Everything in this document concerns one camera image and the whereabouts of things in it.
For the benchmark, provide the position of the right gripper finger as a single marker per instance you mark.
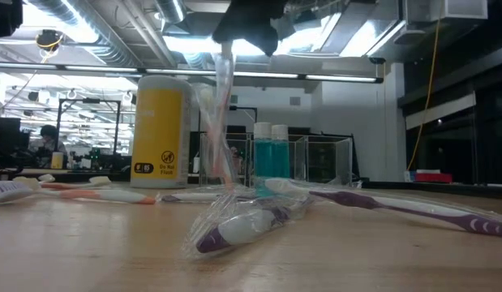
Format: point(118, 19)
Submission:
point(267, 36)
point(230, 32)

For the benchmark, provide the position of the teal mouthwash bottle white cap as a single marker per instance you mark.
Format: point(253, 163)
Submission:
point(263, 158)
point(281, 158)

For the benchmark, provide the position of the yellow white wipes canister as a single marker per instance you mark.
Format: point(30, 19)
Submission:
point(161, 134)

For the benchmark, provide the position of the purple white toothbrush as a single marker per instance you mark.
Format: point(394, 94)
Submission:
point(396, 209)
point(7, 191)
point(242, 229)
point(190, 197)

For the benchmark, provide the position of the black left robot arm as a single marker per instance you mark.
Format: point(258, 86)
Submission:
point(5, 18)

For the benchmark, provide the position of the long ceiling light bar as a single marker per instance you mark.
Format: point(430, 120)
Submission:
point(335, 78)

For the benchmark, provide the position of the clear acrylic organizer box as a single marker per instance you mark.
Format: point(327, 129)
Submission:
point(303, 140)

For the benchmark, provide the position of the distant seated person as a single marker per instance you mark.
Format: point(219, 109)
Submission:
point(235, 156)

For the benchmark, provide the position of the white ceiling air unit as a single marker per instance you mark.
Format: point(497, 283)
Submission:
point(445, 8)

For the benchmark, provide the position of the small yellow cup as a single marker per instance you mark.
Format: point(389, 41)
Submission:
point(57, 161)

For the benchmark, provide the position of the red flat box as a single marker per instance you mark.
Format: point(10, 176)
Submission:
point(433, 177)

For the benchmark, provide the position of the black computer monitor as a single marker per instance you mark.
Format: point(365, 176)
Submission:
point(5, 138)

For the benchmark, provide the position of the round silver ceiling duct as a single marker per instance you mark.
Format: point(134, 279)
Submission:
point(171, 10)

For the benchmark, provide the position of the small black gantry frame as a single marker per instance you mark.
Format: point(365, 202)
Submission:
point(246, 108)

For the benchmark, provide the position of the black aluminium table frame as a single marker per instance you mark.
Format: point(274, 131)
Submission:
point(417, 187)

